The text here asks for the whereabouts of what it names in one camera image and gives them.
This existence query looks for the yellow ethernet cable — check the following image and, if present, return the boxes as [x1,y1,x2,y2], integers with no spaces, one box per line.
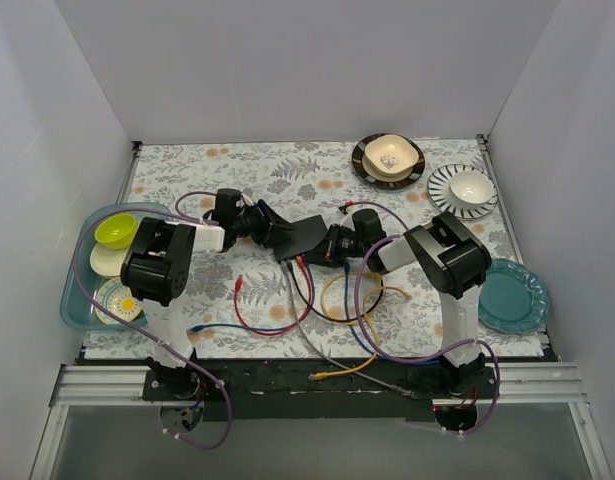
[309,284,413,382]
[319,272,386,326]

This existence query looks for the black network switch box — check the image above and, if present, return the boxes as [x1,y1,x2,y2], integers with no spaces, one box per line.
[273,215,328,262]

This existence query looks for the red ethernet cable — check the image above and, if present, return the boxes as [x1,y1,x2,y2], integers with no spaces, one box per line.
[234,255,312,337]

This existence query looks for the black ethernet cable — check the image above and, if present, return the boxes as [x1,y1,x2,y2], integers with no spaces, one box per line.
[286,259,384,321]

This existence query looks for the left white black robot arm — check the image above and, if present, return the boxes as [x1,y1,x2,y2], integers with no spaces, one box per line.
[120,189,295,400]

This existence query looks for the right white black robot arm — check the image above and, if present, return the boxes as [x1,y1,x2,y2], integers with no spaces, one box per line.
[304,209,492,398]

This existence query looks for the dark brown round plate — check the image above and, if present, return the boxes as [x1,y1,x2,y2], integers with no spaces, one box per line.
[351,133,426,190]

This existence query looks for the cream square bowl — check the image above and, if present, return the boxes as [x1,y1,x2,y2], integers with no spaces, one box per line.
[362,134,421,182]

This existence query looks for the blue striped white plate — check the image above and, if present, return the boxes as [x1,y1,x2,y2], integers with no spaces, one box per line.
[427,164,498,220]

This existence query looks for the lime green plastic bowl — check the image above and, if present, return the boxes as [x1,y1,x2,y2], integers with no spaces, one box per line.
[94,213,139,250]

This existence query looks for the white round bowl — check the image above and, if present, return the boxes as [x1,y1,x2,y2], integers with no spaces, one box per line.
[449,171,495,207]

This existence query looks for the cream plastic plate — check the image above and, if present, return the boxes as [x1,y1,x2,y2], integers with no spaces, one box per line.
[89,243,128,278]

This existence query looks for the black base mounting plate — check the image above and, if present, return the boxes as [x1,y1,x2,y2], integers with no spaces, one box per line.
[142,359,495,422]

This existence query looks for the patterned bowl with yellow centre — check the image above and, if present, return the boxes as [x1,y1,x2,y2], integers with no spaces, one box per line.
[95,277,142,322]

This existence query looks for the teal scalloped plate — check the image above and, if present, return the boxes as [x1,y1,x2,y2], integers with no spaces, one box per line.
[478,258,551,335]

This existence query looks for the teal plastic tray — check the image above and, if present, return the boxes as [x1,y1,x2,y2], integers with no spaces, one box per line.
[60,202,170,331]

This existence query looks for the grey ethernet cable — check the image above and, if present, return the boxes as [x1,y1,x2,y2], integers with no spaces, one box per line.
[281,259,413,399]

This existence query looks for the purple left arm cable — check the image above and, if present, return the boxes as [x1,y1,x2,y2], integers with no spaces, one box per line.
[72,190,233,450]

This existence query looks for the aluminium frame rail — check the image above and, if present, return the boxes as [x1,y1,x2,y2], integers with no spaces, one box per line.
[32,360,612,479]

